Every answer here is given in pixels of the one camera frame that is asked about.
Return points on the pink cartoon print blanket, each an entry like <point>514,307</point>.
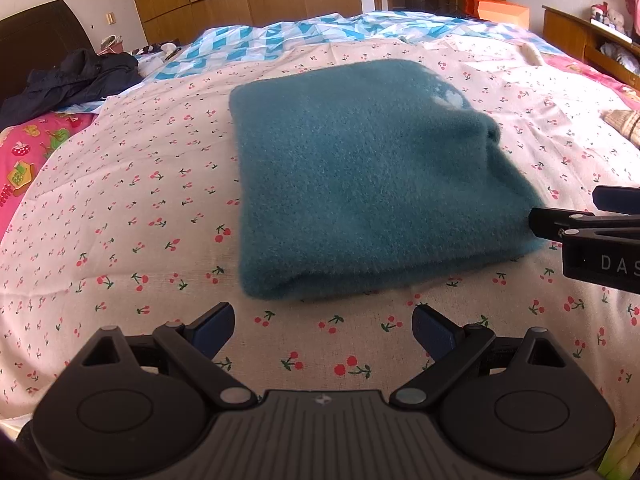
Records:
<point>30,160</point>

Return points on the wooden bedside shelf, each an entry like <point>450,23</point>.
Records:
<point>575,35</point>

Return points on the white rolled cloth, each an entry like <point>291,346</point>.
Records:
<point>531,55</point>

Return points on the light green cloth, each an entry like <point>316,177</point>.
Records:
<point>622,460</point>

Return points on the plush toys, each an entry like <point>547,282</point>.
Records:
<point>609,16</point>

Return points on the cherry print bed sheet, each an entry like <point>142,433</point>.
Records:
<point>125,200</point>

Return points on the dark navy jacket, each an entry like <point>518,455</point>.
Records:
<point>75,80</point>

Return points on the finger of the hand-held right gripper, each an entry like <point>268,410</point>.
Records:
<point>617,199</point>
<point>550,222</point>

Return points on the dark wooden headboard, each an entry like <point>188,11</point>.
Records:
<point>35,35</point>

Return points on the teal fleece garment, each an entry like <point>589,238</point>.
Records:
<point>375,175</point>

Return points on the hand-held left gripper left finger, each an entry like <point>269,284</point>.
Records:
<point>215,327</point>

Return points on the blue checked blanket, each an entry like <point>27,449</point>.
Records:
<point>280,35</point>

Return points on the beige knitted cloth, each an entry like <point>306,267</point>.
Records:
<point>626,125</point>

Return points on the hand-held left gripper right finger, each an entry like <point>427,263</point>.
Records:
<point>432,332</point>

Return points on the orange box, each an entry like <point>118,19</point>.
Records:
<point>497,9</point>

